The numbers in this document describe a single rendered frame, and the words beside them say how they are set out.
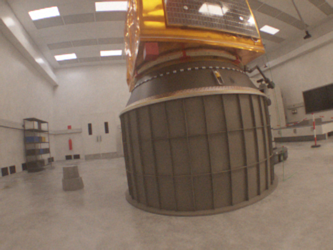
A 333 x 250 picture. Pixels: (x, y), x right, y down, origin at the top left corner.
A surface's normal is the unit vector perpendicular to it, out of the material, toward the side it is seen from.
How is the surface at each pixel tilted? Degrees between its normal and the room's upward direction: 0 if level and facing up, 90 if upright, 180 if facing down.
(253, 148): 90
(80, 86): 90
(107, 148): 90
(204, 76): 62
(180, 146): 90
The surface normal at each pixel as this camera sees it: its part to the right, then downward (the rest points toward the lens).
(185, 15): 0.25, -0.09
